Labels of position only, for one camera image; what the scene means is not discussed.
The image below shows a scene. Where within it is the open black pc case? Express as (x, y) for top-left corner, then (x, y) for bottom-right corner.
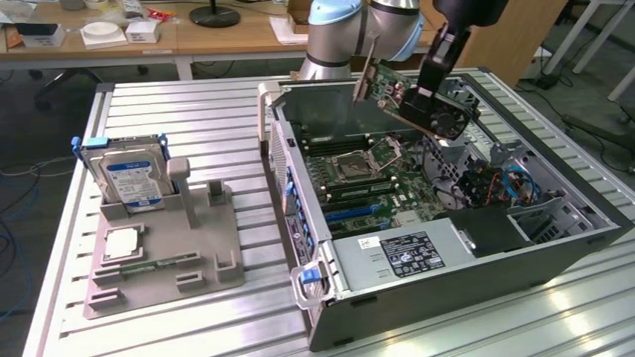
(258, 72), (635, 353)

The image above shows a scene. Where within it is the black round lamp base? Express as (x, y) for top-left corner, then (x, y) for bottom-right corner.
(188, 0), (242, 28)

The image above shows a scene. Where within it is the gray parts rack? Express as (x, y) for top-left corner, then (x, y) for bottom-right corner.
(83, 157), (247, 321)

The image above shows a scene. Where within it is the hard disk blue carrier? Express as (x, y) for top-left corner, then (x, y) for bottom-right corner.
(68, 133), (170, 215)

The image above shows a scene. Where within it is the black floor stand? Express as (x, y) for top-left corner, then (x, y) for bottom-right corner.
(559, 114), (635, 150)

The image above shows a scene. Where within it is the white paper stack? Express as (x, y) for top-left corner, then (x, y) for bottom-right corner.
(270, 16), (310, 46)

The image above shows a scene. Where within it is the wooden cabinet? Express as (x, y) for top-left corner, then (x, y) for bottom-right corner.
(436, 0), (570, 81)

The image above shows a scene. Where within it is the gray power supply unit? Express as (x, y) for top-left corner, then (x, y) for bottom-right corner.
(331, 217), (478, 294)

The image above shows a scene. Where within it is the white box black lid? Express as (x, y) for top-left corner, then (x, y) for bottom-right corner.
(14, 22), (68, 48)

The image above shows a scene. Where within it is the metal socket cover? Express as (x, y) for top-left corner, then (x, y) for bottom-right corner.
(366, 135), (406, 172)

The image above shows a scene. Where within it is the small white carton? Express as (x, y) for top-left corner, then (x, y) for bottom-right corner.
(124, 20), (163, 44)

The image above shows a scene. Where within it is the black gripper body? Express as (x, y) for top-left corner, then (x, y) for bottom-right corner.
(430, 0), (503, 28)

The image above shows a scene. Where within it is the cpu socket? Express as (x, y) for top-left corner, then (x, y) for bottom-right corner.
(331, 152), (378, 180)

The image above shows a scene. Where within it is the white table frame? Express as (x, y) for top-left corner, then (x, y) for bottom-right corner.
(543, 0), (635, 101)

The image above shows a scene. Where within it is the green ram stick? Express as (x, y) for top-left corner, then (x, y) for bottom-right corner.
(324, 181), (398, 202)
(119, 258), (180, 278)

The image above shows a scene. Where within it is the wooden desk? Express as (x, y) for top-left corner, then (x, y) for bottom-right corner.
(0, 0), (447, 64)

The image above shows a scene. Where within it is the green gpu card black fan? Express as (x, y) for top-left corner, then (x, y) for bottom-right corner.
(351, 59), (475, 141)

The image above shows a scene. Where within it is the blue wire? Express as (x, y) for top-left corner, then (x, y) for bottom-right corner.
(501, 167), (541, 205)

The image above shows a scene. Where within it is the metal disk bay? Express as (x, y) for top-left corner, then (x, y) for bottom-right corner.
(506, 196), (597, 246)

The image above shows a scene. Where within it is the white round holder box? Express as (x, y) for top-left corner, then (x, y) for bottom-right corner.
(79, 21), (130, 51)

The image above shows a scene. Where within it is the metal drive cage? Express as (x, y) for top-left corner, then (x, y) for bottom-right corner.
(420, 107), (494, 180)

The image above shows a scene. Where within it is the silver cpu chip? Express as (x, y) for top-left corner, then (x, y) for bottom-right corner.
(103, 230), (142, 258)

